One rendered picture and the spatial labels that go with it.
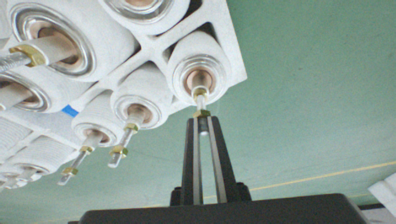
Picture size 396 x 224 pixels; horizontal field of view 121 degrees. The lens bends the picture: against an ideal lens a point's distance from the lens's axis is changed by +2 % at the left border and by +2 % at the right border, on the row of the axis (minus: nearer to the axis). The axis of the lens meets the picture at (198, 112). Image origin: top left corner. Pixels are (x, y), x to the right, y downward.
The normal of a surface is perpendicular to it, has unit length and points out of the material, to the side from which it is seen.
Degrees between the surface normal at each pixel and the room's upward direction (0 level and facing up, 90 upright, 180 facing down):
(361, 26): 0
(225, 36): 0
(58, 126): 90
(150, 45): 0
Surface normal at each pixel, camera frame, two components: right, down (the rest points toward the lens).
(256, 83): 0.04, 0.66
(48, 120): 0.88, -0.38
